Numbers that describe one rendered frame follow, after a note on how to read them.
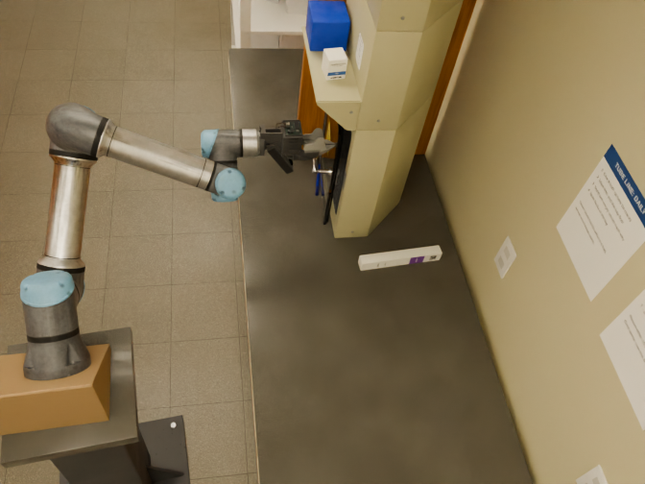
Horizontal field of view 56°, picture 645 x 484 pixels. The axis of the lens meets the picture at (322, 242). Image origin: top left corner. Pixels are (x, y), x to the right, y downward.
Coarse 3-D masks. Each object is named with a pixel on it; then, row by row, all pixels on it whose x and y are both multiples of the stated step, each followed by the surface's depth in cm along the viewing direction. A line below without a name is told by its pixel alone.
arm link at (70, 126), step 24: (48, 120) 140; (72, 120) 137; (96, 120) 138; (72, 144) 138; (96, 144) 138; (120, 144) 140; (144, 144) 142; (144, 168) 144; (168, 168) 144; (192, 168) 145; (216, 168) 147; (216, 192) 149; (240, 192) 147
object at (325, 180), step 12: (324, 132) 196; (336, 132) 165; (336, 144) 164; (324, 156) 194; (336, 156) 167; (324, 168) 192; (324, 180) 191; (324, 192) 190; (324, 204) 188; (324, 216) 188
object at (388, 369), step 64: (256, 64) 246; (256, 128) 223; (256, 192) 204; (320, 192) 207; (256, 256) 188; (320, 256) 191; (448, 256) 196; (256, 320) 175; (320, 320) 177; (384, 320) 180; (448, 320) 182; (256, 384) 163; (320, 384) 165; (384, 384) 167; (448, 384) 169; (256, 448) 154; (320, 448) 155; (384, 448) 156; (448, 448) 158; (512, 448) 160
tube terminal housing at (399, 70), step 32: (352, 0) 155; (352, 32) 157; (384, 32) 135; (416, 32) 137; (448, 32) 152; (352, 64) 159; (384, 64) 143; (416, 64) 145; (384, 96) 150; (416, 96) 159; (384, 128) 159; (416, 128) 175; (352, 160) 168; (384, 160) 170; (352, 192) 179; (384, 192) 185; (352, 224) 191
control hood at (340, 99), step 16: (304, 32) 166; (320, 64) 158; (320, 80) 154; (336, 80) 155; (352, 80) 156; (320, 96) 150; (336, 96) 151; (352, 96) 152; (336, 112) 153; (352, 112) 153; (352, 128) 158
